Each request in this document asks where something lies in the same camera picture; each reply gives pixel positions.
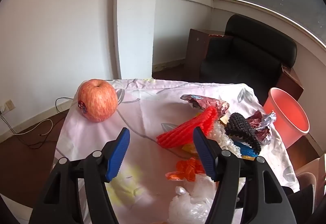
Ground white floor cable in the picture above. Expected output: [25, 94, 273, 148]
[13, 119, 54, 137]

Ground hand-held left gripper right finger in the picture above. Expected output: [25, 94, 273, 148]
[193, 127, 297, 224]

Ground black leather armchair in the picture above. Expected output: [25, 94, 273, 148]
[184, 14, 305, 107]

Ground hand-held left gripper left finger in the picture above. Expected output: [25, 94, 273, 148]
[29, 127, 131, 224]

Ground purple foil wrapper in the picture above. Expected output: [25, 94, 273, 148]
[180, 94, 230, 123]

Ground person's leg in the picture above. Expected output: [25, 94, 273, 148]
[285, 154, 326, 224]

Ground maroon foil wrapper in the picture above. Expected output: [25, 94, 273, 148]
[246, 110, 277, 147]

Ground white wall socket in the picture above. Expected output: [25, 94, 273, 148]
[5, 99, 16, 113]

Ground white plastic bag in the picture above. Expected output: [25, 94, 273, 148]
[168, 178, 219, 224]

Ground pink plastic bin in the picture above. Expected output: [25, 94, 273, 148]
[263, 87, 310, 149]

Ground red apple with sticker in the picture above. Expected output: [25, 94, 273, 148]
[77, 79, 119, 123]

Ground red foam fruit net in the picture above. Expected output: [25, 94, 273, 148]
[156, 106, 219, 149]

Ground clear plastic wrap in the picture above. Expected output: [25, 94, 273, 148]
[204, 121, 242, 158]

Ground black floor cable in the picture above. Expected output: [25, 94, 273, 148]
[0, 97, 74, 150]

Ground yellow blue snack packet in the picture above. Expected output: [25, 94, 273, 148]
[233, 140, 259, 161]

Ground pink floral tablecloth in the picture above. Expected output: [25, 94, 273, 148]
[53, 79, 300, 224]

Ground orange plastic bag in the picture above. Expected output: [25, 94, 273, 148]
[165, 158, 208, 182]

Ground black foam fruit net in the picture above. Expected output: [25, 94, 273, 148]
[225, 113, 262, 155]

